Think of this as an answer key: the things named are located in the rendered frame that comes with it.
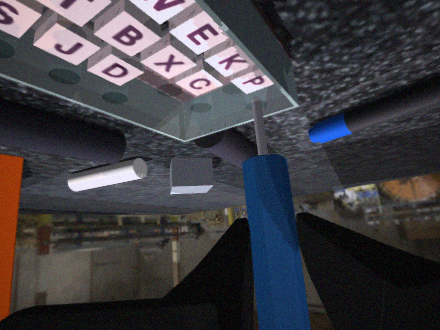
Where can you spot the keyboard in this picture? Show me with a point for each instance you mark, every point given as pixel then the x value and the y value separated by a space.
pixel 185 69

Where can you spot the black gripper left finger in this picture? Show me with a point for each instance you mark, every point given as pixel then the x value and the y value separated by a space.
pixel 218 294

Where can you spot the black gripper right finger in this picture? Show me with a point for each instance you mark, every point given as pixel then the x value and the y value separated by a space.
pixel 368 285

